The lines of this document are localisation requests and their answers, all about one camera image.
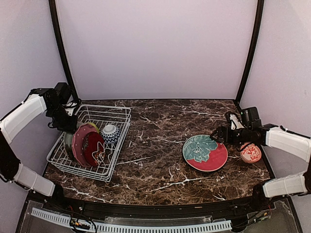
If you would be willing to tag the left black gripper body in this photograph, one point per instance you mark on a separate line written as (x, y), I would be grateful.
(61, 122)

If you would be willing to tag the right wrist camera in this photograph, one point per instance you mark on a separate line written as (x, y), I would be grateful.
(233, 120)

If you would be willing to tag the red white patterned bowl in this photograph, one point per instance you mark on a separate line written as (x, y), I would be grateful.
(250, 153)

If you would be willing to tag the left black frame post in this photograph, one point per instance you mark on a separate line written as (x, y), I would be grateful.
(61, 48)

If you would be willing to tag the blue white patterned bowl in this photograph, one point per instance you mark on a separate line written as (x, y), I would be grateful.
(110, 133)

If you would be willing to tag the white slotted cable duct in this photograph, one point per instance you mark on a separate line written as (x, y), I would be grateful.
(135, 225)

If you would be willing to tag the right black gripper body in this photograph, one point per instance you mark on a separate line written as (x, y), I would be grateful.
(231, 139)

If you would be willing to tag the black front rail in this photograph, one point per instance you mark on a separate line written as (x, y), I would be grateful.
(231, 209)

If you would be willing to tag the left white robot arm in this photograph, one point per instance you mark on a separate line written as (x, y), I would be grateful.
(51, 102)

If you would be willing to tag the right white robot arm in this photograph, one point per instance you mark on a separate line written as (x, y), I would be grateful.
(248, 129)

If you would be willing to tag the green small bowl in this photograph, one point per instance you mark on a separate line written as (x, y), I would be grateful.
(94, 125)

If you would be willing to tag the black rimmed cream plate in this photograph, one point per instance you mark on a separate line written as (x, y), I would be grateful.
(212, 164)

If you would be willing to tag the black frame post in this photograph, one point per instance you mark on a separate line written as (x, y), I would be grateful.
(61, 48)
(251, 50)

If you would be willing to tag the green teal plate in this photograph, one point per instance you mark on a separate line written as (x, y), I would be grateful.
(68, 145)

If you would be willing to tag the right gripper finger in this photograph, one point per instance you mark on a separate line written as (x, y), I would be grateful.
(215, 132)
(218, 140)

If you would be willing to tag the red teal floral plate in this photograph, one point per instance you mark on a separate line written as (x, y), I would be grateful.
(201, 147)

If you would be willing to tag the white wire dish rack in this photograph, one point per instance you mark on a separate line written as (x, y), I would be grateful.
(101, 116)

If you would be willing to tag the dark red floral plate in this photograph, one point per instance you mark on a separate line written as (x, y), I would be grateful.
(93, 149)

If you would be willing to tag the right black frame post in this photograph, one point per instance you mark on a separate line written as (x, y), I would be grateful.
(251, 50)

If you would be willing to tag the pink dotted plate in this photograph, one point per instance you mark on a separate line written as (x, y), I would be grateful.
(77, 143)

